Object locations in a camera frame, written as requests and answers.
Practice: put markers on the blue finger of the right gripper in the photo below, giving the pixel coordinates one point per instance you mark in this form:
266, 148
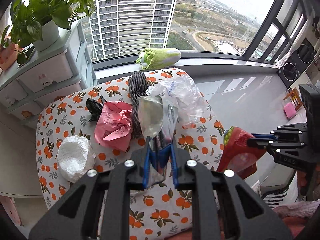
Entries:
265, 137

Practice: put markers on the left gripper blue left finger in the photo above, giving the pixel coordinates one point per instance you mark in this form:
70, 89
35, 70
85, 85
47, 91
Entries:
149, 173

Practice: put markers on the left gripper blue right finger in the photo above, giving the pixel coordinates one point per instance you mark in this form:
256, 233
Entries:
168, 153

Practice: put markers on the red snack wrapper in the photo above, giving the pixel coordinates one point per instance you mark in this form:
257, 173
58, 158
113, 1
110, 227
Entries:
237, 155

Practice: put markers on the silver foil wrapper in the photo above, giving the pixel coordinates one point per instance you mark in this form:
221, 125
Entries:
157, 119

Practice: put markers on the pink paper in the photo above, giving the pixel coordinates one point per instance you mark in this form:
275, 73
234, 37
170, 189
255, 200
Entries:
114, 127

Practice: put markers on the pink sponge block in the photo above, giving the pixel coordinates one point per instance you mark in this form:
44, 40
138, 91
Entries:
289, 110

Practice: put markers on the small wooden chair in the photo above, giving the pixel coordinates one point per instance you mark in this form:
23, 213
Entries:
293, 96

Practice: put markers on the orange print table cloth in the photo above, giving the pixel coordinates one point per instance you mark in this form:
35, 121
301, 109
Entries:
156, 213

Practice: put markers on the clear crumpled plastic bag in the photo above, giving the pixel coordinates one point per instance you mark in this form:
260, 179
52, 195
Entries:
183, 93

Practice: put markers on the black foam net sleeve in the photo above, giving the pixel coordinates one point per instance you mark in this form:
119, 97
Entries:
137, 88

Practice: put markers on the black crumpled plastic bag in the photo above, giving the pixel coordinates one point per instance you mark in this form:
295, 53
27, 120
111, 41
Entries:
95, 108

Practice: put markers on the black speaker box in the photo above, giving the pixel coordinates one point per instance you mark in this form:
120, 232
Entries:
297, 63

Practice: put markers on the green cabbage plush toy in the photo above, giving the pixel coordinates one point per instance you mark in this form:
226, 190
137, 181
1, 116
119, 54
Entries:
158, 58

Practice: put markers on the green white drawer cabinet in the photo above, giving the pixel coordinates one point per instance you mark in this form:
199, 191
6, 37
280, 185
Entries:
63, 68

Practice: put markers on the white plant pot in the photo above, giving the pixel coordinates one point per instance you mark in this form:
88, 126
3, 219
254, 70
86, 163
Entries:
50, 34

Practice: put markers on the pink animal figure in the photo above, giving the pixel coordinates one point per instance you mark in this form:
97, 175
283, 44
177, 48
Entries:
9, 55

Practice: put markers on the green pothos plant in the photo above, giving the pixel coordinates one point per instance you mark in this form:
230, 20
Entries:
29, 16

